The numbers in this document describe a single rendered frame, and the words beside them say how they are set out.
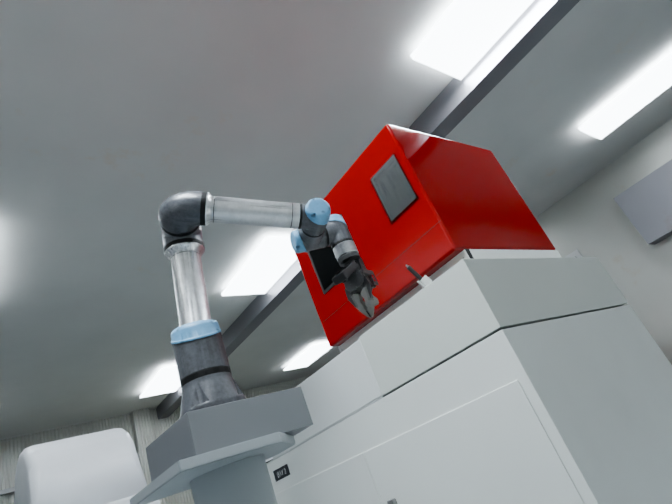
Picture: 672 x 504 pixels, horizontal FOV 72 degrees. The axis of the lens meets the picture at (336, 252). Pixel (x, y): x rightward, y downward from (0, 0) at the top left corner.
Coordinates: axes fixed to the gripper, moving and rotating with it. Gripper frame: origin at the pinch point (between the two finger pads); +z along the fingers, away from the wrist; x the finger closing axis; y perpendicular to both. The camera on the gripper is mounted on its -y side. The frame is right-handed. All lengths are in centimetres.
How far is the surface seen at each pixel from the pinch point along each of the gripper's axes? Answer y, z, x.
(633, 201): 590, -134, -109
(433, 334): -29.7, 20.7, -28.1
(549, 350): -23, 32, -45
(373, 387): -23.8, 23.5, -6.6
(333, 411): -19.2, 23.4, 10.0
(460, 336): -31, 24, -34
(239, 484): -50, 32, 15
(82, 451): 22, -27, 219
